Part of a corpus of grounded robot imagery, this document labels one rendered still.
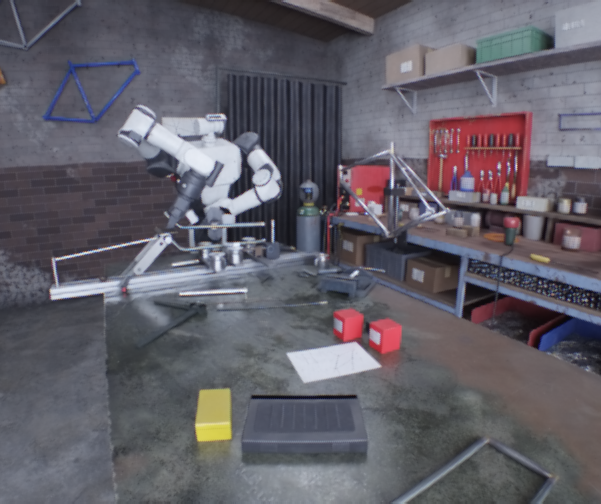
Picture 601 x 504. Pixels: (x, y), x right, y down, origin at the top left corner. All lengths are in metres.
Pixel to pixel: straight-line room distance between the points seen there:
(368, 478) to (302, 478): 0.08
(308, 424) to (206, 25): 4.00
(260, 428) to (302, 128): 3.63
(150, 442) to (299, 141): 3.54
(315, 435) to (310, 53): 4.38
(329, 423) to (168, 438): 0.22
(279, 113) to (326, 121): 0.58
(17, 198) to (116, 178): 0.93
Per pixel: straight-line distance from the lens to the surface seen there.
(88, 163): 3.82
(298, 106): 3.91
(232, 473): 0.48
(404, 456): 0.51
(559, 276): 1.84
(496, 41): 2.72
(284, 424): 0.51
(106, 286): 1.17
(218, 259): 1.11
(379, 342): 0.72
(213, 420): 0.51
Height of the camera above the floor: 1.23
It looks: 13 degrees down
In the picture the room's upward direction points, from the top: straight up
